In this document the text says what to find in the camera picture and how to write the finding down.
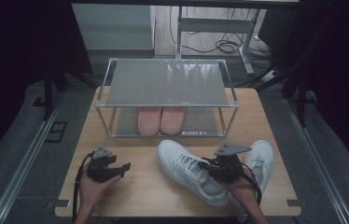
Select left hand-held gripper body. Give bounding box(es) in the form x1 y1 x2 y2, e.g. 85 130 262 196
86 145 119 184

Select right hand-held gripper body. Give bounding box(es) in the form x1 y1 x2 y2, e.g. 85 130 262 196
207 142 253 184

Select white sneaker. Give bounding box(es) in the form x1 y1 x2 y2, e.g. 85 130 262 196
229 139 275 211
157 139 230 208

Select pink slipper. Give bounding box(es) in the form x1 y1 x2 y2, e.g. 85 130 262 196
137 106 162 137
160 106 187 135

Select grey metal shoe rack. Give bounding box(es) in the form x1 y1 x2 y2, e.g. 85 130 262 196
94 58 241 138

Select person's left hand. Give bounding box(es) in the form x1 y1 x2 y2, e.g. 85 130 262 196
78 169 122 214

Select person's right hand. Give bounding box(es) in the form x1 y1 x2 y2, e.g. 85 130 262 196
226 175 258 208

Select black stand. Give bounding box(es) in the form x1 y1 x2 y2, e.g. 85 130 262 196
234 55 320 129
32 62 97 121

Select white power strip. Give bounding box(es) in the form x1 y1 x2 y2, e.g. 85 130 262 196
260 70 280 82

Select white cabinet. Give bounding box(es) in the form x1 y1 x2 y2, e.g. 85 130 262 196
71 3 156 51

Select dark curtain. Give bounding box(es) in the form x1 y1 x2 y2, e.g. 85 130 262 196
287 0 349 178
0 0 93 172

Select aluminium floor rail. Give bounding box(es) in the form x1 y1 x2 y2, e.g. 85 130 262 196
283 97 349 224
0 92 66 224

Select black floor cable bundle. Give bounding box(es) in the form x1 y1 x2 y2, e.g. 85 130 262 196
169 6 273 61

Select white metal desk frame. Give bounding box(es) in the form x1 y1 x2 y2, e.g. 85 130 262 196
175 6 256 77

